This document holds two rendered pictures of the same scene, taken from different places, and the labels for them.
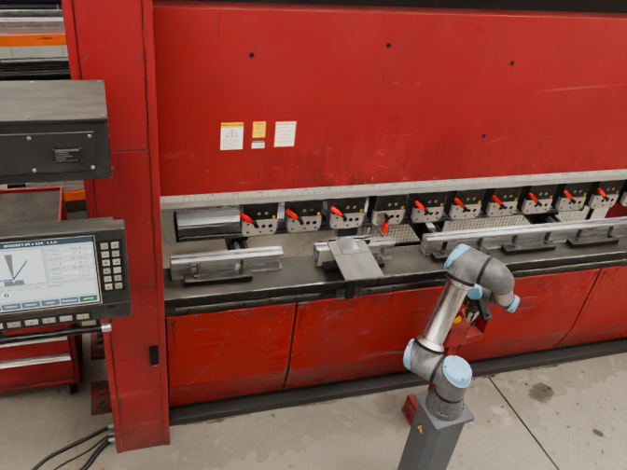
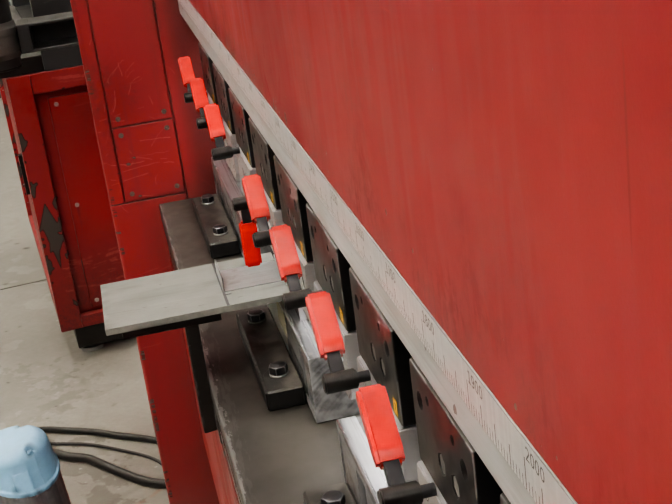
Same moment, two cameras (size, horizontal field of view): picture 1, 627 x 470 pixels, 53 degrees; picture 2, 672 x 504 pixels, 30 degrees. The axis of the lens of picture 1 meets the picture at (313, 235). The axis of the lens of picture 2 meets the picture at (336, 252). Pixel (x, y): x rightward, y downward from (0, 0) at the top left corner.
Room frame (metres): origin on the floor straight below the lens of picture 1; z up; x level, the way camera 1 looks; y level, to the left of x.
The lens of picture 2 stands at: (2.77, -1.83, 1.66)
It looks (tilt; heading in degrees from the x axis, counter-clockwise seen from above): 20 degrees down; 101
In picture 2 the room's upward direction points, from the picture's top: 8 degrees counter-clockwise
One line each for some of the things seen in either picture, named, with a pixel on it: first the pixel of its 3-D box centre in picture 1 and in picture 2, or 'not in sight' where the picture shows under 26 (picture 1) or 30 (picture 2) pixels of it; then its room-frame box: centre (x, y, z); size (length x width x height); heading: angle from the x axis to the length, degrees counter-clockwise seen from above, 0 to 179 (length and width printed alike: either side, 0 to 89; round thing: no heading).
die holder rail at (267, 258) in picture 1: (227, 262); (245, 210); (2.18, 0.37, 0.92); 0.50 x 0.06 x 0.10; 111
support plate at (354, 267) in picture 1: (355, 259); (193, 291); (2.23, -0.20, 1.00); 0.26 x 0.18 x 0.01; 21
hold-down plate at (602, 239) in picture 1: (592, 241); not in sight; (2.81, -1.48, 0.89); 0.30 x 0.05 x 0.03; 111
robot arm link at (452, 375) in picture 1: (452, 377); not in sight; (1.67, -0.60, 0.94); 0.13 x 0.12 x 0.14; 59
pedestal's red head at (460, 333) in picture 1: (459, 319); not in sight; (2.21, -0.73, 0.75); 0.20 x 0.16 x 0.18; 115
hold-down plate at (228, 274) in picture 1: (218, 277); (215, 224); (2.11, 0.39, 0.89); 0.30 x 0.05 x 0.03; 111
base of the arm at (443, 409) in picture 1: (447, 397); not in sight; (1.66, -0.61, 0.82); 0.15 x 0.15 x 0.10
